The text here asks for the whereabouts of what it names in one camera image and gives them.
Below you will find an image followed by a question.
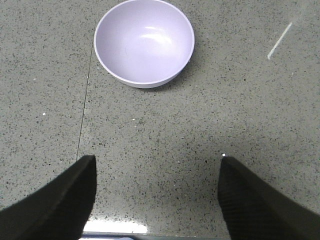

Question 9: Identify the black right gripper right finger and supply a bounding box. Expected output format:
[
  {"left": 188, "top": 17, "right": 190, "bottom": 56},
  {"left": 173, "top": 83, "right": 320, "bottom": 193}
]
[{"left": 218, "top": 156, "right": 320, "bottom": 240}]

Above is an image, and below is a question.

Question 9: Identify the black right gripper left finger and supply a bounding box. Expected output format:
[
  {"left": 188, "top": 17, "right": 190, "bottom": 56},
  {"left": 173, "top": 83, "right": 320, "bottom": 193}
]
[{"left": 0, "top": 155, "right": 97, "bottom": 240}]

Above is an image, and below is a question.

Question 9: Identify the purple plastic bowl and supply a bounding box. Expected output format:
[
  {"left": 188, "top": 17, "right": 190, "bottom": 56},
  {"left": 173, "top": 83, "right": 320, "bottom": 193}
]
[{"left": 93, "top": 0, "right": 195, "bottom": 89}]

